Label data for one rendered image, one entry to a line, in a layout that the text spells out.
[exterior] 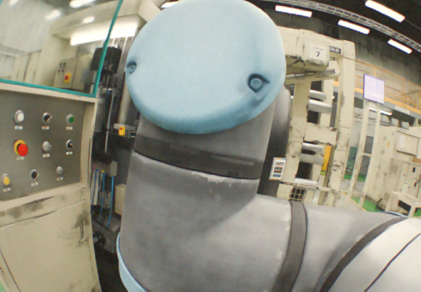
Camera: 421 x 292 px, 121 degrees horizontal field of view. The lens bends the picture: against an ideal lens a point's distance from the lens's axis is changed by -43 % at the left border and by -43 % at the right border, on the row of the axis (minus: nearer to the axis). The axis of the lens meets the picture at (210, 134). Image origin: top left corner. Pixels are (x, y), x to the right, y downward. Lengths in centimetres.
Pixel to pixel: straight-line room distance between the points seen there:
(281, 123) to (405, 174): 467
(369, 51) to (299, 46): 1187
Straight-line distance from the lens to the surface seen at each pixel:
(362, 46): 1277
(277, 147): 55
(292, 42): 111
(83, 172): 94
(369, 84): 476
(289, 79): 118
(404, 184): 515
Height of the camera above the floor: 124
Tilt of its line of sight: 3 degrees down
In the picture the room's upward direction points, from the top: 10 degrees clockwise
